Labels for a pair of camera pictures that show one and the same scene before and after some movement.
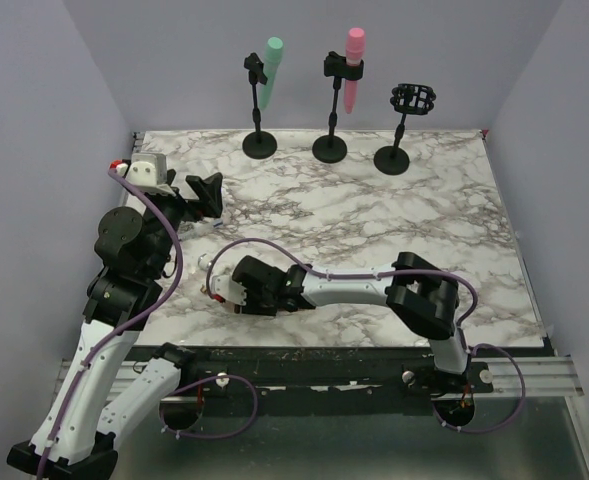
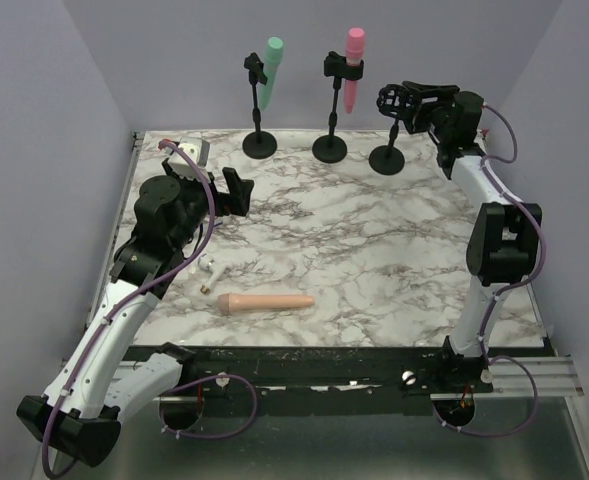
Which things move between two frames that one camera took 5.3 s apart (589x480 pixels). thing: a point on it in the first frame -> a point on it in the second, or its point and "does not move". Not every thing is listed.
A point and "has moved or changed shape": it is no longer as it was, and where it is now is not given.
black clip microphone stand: [332, 148] does not move
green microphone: [271, 60] does not move
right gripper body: [262, 304] -> [434, 114]
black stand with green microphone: [257, 144] does not move
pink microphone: [354, 47] does not move
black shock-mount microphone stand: [406, 98] has moved or changed shape
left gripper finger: [209, 193] -> [236, 201]
